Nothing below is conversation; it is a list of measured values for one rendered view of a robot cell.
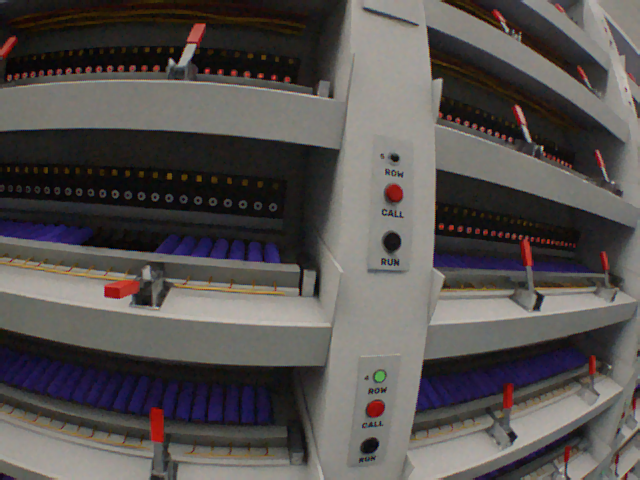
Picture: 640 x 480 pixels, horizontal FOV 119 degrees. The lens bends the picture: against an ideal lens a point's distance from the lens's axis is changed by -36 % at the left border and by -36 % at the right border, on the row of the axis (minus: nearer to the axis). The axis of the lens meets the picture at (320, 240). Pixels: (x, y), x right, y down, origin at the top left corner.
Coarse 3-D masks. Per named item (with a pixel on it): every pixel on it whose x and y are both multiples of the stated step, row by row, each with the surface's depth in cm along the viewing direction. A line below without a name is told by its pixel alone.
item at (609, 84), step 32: (608, 32) 46; (576, 64) 54; (608, 96) 47; (576, 160) 59; (608, 160) 49; (576, 224) 59; (608, 224) 50; (576, 256) 59; (608, 256) 49; (608, 416) 41
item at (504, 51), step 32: (448, 32) 31; (480, 32) 32; (512, 32) 33; (448, 64) 45; (480, 64) 44; (512, 64) 34; (544, 64) 35; (544, 96) 48; (576, 96) 38; (576, 128) 55; (608, 128) 41
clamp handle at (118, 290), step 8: (144, 272) 22; (128, 280) 19; (136, 280) 21; (144, 280) 21; (152, 280) 22; (104, 288) 15; (112, 288) 16; (120, 288) 16; (128, 288) 17; (136, 288) 18; (104, 296) 15; (112, 296) 15; (120, 296) 16
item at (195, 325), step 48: (0, 288) 17; (48, 288) 20; (96, 288) 22; (336, 288) 24; (48, 336) 20; (96, 336) 21; (144, 336) 21; (192, 336) 22; (240, 336) 23; (288, 336) 24
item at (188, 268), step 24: (0, 240) 21; (24, 240) 23; (72, 264) 23; (96, 264) 24; (120, 264) 25; (144, 264) 25; (168, 264) 26; (192, 264) 26; (216, 264) 27; (240, 264) 28; (264, 264) 29; (288, 264) 30; (192, 288) 25; (216, 288) 25
